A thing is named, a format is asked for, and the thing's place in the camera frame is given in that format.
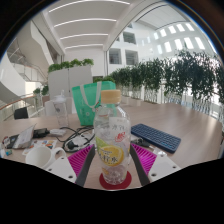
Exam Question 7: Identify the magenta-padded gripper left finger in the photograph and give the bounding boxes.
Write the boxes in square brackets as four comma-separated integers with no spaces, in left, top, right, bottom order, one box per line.
[44,143,98,188]

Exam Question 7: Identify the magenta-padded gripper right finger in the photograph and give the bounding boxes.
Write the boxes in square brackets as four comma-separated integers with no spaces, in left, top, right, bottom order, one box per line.
[127,142,183,187]

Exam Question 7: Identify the clear lemon drink bottle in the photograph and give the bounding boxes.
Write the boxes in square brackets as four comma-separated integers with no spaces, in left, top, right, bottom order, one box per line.
[92,89,132,186]

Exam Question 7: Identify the white cup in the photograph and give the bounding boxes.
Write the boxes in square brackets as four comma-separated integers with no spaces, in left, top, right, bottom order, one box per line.
[24,145,68,170]

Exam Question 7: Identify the dark blue keyboard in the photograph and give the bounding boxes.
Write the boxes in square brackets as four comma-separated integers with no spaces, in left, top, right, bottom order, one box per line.
[130,123,183,154]

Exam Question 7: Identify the colourful printed mouse pad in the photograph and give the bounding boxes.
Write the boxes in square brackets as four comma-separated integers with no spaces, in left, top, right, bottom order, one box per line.
[21,138,58,156]

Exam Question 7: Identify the black power adapter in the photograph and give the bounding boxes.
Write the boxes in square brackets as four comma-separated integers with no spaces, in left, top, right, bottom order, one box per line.
[32,127,51,139]

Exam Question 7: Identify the flat round red coaster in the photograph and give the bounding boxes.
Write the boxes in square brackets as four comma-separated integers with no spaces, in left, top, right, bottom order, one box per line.
[98,170,133,191]

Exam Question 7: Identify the clear lidded tumbler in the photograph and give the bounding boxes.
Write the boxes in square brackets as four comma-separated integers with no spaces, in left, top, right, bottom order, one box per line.
[51,89,70,129]

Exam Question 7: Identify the black notebook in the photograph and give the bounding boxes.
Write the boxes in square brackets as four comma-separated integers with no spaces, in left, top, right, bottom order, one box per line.
[2,133,22,150]

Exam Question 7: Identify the green tote bag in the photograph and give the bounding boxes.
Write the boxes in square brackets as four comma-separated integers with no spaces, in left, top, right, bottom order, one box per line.
[71,80,118,127]

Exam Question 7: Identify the black office chair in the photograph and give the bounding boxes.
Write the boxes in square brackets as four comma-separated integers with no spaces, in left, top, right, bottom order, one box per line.
[13,106,30,121]

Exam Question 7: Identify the white planter with green plants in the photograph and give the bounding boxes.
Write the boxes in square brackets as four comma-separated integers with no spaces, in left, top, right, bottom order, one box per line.
[47,58,95,108]

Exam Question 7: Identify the row of green trees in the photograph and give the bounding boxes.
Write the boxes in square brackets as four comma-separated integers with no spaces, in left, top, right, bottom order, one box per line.
[93,49,224,116]

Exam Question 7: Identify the ceiling light strips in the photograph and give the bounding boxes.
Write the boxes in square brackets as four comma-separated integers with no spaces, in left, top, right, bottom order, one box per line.
[48,0,132,51]

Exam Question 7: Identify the black cable bundle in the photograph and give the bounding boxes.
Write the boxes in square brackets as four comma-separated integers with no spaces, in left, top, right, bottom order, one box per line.
[55,125,97,154]

